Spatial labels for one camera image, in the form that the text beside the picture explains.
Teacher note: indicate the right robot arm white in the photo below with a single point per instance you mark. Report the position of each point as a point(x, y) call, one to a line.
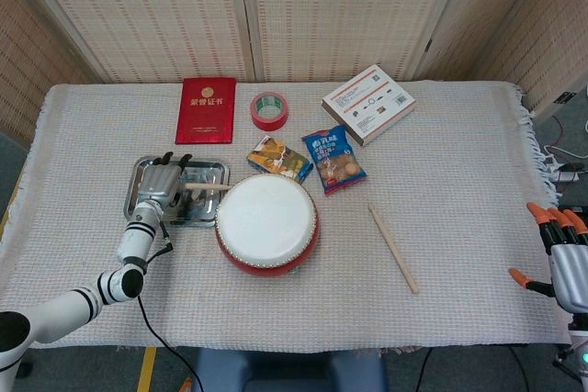
point(578, 350)

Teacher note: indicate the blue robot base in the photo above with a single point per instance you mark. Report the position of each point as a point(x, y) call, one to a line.
point(285, 371)

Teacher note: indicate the red drum white skin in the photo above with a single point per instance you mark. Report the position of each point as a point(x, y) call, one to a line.
point(266, 222)

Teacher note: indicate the white woven tablecloth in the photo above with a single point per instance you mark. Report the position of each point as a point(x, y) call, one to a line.
point(459, 227)

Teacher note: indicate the stainless steel tray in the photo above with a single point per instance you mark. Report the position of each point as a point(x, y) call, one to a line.
point(206, 171)

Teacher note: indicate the red certificate folder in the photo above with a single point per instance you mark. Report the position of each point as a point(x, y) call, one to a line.
point(206, 112)

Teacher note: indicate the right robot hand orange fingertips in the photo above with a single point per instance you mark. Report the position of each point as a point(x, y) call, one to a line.
point(569, 272)

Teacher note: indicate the blue snack bag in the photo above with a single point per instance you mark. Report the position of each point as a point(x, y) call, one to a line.
point(333, 158)

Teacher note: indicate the bamboo folding screen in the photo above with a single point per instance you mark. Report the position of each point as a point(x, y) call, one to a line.
point(161, 11)

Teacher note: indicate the white cardboard product box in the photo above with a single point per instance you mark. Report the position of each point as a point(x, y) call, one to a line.
point(367, 105)

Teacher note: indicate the red tape roll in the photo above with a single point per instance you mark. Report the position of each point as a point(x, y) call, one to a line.
point(257, 120)

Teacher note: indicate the yellow green snack packet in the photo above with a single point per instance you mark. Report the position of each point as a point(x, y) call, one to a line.
point(275, 158)

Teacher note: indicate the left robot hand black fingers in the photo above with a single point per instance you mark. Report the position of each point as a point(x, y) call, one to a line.
point(158, 183)

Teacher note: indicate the white power strip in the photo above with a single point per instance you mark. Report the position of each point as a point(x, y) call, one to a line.
point(567, 175)

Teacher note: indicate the wooden drumstick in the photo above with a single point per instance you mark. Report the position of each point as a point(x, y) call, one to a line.
point(395, 252)
point(209, 186)

